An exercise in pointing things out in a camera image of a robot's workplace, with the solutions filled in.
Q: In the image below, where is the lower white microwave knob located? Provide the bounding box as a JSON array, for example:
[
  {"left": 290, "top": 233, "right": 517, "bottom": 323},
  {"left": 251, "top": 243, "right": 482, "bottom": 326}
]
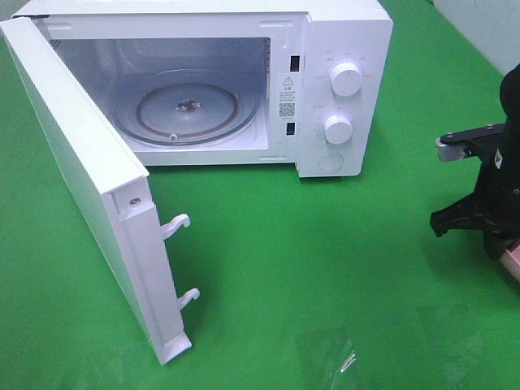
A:
[{"left": 324, "top": 115, "right": 353, "bottom": 145}]

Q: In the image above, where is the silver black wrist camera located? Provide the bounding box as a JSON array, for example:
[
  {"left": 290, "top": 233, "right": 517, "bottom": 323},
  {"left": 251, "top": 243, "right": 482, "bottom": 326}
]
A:
[{"left": 435, "top": 123, "right": 505, "bottom": 163}]

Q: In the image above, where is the white microwave knob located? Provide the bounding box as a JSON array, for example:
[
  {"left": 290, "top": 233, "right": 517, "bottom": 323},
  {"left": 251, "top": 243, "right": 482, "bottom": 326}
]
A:
[
  {"left": 329, "top": 59, "right": 363, "bottom": 97},
  {"left": 324, "top": 115, "right": 353, "bottom": 145}
]

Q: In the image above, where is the upper white microwave knob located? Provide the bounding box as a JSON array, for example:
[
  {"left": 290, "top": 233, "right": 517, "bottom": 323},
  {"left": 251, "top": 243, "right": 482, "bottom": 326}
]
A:
[{"left": 329, "top": 59, "right": 363, "bottom": 97}]

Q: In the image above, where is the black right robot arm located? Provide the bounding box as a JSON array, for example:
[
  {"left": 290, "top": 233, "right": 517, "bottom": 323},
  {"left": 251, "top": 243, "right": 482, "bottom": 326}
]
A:
[{"left": 430, "top": 67, "right": 519, "bottom": 259}]

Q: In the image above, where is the white microwave door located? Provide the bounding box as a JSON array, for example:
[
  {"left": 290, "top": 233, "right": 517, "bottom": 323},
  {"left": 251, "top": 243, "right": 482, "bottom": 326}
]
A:
[{"left": 1, "top": 17, "right": 200, "bottom": 363}]

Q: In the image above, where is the white microwave oven body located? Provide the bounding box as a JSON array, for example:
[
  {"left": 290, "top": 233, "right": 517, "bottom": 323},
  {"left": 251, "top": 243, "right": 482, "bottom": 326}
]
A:
[{"left": 5, "top": 1, "right": 393, "bottom": 177}]

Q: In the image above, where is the round microwave door button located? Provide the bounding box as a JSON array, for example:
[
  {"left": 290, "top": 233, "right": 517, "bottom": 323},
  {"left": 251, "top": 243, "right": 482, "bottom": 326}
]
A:
[{"left": 318, "top": 153, "right": 344, "bottom": 173}]

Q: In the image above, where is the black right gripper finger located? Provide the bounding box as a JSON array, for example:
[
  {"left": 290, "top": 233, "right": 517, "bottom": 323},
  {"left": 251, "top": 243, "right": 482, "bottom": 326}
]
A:
[{"left": 430, "top": 197, "right": 488, "bottom": 237}]

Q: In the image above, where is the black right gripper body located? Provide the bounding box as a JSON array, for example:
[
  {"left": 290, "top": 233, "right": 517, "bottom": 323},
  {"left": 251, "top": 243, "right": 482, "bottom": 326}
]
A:
[{"left": 472, "top": 121, "right": 519, "bottom": 260}]

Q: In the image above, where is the pink plastic plate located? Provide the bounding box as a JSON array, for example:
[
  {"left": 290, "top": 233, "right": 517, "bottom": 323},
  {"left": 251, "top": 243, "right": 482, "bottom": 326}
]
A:
[{"left": 500, "top": 240, "right": 520, "bottom": 280}]

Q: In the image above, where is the microwave warning label sticker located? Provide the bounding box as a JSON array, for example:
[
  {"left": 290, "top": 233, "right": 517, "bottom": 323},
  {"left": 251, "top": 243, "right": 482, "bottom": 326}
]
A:
[{"left": 277, "top": 72, "right": 300, "bottom": 119}]

